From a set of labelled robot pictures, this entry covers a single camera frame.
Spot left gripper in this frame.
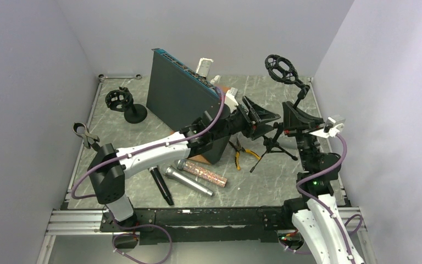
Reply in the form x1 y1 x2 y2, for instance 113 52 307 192
212 96 281 142

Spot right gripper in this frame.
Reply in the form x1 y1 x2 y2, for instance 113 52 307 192
283 101 325 171

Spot black tripod shock mount stand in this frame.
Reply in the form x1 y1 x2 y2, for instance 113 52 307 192
249 54 310 174

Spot rhinestone microphone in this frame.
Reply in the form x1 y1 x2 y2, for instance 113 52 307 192
175 159 227 188

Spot silver microphone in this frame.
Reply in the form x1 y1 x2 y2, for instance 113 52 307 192
162 166 214 197

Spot black condenser microphone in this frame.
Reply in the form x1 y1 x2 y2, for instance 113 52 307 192
148 167 174 206

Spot shock mount desk stand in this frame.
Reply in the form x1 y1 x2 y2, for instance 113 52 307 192
105 86 147 124

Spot clip desk mic stand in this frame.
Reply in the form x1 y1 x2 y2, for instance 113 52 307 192
72 122 101 152

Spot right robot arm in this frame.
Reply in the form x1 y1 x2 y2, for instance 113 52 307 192
280 101 364 263

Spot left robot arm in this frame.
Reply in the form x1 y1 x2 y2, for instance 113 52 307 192
87 96 281 231

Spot small white bottle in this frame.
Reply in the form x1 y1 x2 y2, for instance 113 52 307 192
210 75 221 84

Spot wooden board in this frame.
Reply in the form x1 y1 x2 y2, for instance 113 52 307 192
188 85 231 165

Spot yellow handled pliers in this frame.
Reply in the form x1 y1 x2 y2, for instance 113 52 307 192
228 138 261 171

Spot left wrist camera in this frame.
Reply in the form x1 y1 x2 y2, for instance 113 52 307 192
224 87 239 112

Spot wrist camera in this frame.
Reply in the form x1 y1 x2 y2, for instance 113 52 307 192
309 115 346 139
224 87 239 112

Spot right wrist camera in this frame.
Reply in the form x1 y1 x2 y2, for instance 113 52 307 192
309 115 346 139

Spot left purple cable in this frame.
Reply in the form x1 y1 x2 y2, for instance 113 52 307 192
70 86 226 264

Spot dark network switch box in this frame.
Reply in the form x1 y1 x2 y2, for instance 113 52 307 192
146 48 234 164

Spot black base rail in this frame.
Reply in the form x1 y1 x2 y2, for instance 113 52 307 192
45 207 361 249

